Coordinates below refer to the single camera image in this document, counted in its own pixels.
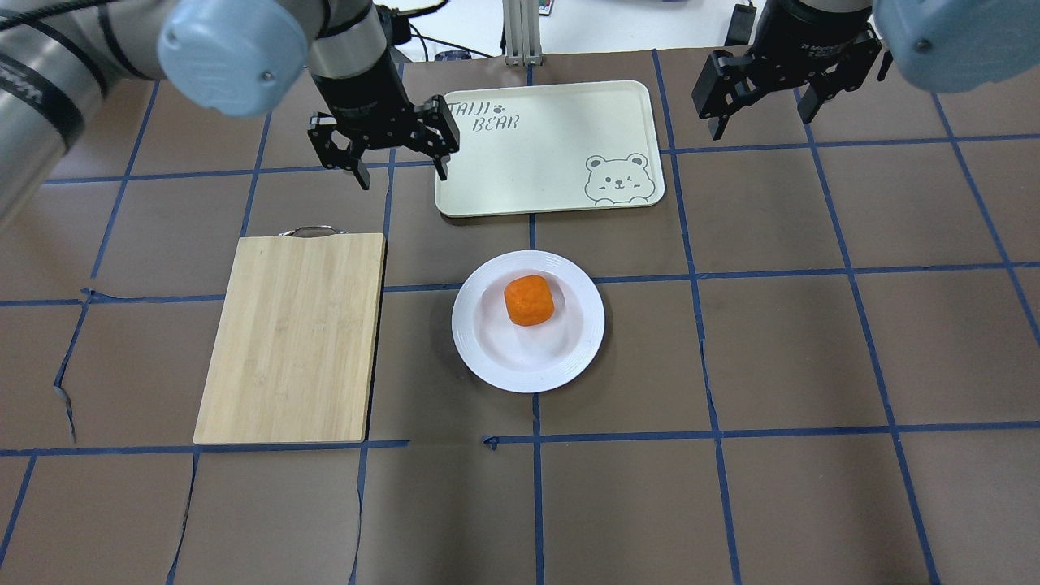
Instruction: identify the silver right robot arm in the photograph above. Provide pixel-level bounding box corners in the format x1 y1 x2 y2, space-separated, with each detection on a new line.
447 1 1038 188

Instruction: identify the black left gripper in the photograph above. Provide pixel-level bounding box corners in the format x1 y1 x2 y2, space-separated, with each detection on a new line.
307 69 460 190

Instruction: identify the orange fruit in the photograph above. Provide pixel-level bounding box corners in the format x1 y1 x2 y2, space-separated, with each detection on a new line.
504 275 556 327

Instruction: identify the cream bear tray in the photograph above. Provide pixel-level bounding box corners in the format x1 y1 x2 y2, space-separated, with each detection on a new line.
435 79 665 218

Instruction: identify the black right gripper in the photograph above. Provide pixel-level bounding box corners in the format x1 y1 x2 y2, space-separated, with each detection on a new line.
691 1 882 141

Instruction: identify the white round plate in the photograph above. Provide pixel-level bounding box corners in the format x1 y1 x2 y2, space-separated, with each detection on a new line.
452 249 605 393

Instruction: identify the aluminium frame post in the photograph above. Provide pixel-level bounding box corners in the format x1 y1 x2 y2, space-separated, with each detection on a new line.
502 0 544 67

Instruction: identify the bamboo cutting board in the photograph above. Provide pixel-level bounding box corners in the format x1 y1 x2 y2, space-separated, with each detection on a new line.
193 232 387 446

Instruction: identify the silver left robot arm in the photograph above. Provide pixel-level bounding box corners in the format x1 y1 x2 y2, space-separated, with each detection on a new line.
2 1 445 225

